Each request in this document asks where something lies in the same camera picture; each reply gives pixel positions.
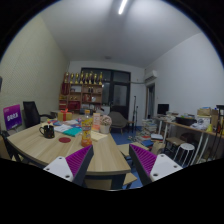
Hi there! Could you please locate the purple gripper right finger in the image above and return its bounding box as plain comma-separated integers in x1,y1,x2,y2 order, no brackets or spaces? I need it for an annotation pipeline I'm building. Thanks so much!
129,144,182,186

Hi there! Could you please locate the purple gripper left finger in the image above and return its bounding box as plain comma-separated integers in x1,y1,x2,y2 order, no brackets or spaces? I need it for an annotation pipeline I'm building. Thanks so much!
44,145,94,186

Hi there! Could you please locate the red round coaster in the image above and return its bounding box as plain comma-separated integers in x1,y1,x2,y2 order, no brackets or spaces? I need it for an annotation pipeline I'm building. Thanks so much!
59,137,71,143

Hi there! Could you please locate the wooden table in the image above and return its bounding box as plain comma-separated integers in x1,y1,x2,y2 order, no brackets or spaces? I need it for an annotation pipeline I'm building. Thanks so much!
6,114,132,191

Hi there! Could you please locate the teal notebook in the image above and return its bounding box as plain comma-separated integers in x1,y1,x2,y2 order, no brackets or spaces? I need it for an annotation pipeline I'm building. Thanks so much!
64,128,81,137

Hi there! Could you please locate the white round stool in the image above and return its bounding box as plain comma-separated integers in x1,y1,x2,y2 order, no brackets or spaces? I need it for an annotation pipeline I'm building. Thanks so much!
174,143,195,166

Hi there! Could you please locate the stack of books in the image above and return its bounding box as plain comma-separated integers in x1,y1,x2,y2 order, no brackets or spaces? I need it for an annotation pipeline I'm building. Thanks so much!
135,119,157,143

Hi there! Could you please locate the white paper sheet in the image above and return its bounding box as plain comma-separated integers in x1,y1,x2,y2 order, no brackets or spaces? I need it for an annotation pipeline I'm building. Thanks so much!
54,124,71,133

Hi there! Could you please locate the black mug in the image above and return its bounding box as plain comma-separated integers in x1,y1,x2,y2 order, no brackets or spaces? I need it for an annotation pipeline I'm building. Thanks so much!
39,125,55,139

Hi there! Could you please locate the orange drink bottle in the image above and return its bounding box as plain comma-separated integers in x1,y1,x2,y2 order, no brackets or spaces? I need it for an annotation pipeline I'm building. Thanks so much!
81,110,92,147

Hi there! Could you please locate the pink box on table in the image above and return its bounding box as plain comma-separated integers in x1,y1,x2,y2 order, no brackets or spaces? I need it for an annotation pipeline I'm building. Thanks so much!
92,113,100,132

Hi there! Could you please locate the yellow gift box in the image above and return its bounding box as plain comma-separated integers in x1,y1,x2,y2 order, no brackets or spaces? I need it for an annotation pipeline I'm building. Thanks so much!
57,109,72,121

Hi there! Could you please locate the grey armchair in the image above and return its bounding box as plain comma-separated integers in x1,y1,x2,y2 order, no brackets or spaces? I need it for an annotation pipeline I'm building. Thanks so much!
109,111,128,131

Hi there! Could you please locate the flower pot bouquet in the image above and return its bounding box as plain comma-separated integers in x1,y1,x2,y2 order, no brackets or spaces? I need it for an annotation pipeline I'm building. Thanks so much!
100,115,112,134

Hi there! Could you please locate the black computer monitor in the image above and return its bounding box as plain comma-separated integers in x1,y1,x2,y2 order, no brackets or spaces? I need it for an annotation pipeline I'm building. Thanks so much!
157,104,169,115

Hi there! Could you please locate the long white side desk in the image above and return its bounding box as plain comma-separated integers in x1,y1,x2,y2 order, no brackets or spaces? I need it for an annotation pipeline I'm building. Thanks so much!
155,117,224,164

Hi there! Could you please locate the black office chair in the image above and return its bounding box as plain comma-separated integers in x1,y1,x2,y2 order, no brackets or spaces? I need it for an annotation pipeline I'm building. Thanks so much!
23,101,52,128

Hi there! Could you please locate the wooden trophy shelf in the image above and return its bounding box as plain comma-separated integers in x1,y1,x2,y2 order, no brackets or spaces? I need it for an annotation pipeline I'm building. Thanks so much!
59,71,103,112

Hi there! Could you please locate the purple sign board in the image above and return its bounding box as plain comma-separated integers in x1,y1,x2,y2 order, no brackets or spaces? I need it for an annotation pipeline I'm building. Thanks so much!
3,104,22,130

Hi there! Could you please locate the dark glass door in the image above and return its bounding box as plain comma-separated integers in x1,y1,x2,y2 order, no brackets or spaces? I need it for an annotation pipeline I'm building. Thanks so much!
81,68,131,118

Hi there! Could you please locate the white air conditioner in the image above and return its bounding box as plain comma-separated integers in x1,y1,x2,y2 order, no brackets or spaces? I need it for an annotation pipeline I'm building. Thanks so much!
144,70,157,82

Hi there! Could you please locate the ceiling light tube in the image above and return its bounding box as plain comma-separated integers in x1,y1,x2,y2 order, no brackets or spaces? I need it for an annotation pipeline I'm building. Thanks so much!
118,0,128,15

